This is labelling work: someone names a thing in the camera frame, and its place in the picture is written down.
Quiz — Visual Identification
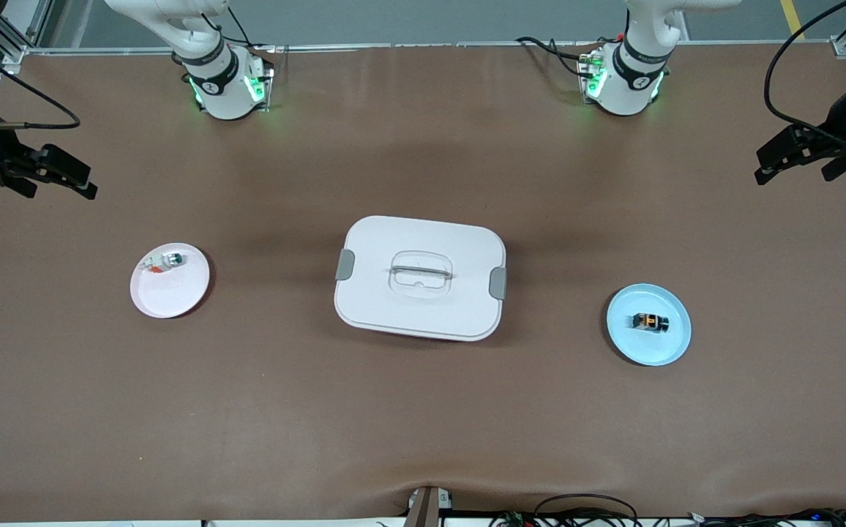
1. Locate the black looped cable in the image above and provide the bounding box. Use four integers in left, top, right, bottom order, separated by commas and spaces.
533, 494, 640, 527

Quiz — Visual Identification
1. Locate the small white toy car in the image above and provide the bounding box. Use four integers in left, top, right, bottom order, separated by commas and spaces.
141, 251, 184, 276

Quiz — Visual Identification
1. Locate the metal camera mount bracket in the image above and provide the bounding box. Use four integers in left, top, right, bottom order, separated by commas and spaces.
403, 485, 453, 527

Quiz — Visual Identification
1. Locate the black cable bundle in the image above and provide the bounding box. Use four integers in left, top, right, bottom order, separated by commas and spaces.
489, 509, 846, 527

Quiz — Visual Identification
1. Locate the white lidded storage box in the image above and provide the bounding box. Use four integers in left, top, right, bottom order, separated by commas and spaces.
334, 215, 507, 343

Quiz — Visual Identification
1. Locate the light blue round plate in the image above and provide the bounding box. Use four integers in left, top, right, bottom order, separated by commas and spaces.
606, 283, 692, 367

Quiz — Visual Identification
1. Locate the black arm base cable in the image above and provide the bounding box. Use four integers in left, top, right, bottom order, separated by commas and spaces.
515, 35, 603, 78

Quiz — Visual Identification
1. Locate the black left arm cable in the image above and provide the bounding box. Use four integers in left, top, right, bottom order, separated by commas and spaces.
763, 0, 846, 147

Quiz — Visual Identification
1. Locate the brown table mat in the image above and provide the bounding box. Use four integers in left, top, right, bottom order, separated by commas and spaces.
0, 40, 846, 522

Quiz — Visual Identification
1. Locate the pale pink round plate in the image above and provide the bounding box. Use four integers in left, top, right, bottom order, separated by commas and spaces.
130, 242, 212, 319

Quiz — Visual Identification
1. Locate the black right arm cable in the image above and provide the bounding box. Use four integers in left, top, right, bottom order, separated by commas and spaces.
0, 29, 81, 132

